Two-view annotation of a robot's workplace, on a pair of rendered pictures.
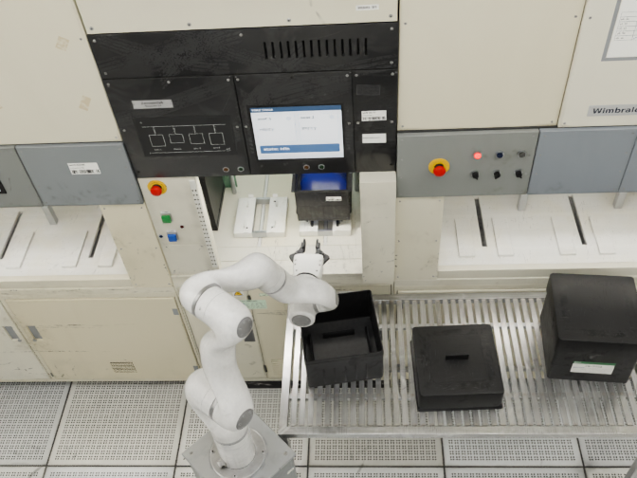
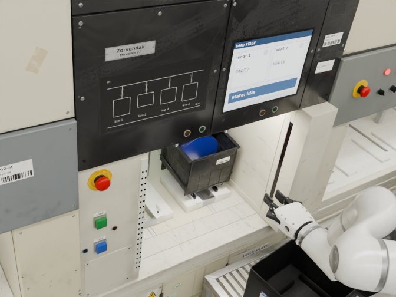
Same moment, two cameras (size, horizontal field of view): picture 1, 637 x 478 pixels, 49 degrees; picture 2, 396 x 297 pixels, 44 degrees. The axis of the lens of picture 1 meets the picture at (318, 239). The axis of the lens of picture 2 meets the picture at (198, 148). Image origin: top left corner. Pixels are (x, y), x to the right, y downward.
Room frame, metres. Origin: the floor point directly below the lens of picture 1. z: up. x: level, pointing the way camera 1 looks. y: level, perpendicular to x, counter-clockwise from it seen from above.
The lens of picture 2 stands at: (0.95, 1.04, 2.20)
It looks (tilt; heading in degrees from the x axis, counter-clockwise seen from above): 36 degrees down; 316
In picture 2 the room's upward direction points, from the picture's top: 8 degrees clockwise
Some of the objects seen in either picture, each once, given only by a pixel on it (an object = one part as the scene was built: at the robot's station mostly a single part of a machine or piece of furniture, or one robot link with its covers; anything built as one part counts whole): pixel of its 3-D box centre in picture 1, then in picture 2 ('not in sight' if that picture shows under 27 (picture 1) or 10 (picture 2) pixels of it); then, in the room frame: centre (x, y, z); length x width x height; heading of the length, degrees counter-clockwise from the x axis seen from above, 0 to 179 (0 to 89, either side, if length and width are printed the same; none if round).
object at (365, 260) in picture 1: (284, 180); (145, 162); (2.19, 0.12, 0.98); 0.95 x 0.88 x 1.95; 174
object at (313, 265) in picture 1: (307, 269); (295, 221); (1.51, 0.05, 1.19); 0.11 x 0.10 x 0.07; 171
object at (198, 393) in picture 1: (215, 403); not in sight; (1.11, 0.37, 1.07); 0.19 x 0.12 x 0.24; 46
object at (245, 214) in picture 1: (261, 215); (136, 205); (2.08, 0.23, 0.89); 0.22 x 0.21 x 0.04; 174
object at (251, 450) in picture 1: (234, 441); not in sight; (1.09, 0.34, 0.85); 0.19 x 0.19 x 0.18
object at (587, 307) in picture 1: (589, 328); not in sight; (1.37, -0.92, 0.89); 0.29 x 0.29 x 0.25; 79
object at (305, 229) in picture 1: (325, 214); (195, 185); (2.05, -0.04, 0.89); 0.22 x 0.21 x 0.04; 174
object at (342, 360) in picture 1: (339, 338); (300, 290); (1.46, -0.04, 0.85); 0.28 x 0.28 x 0.17; 2
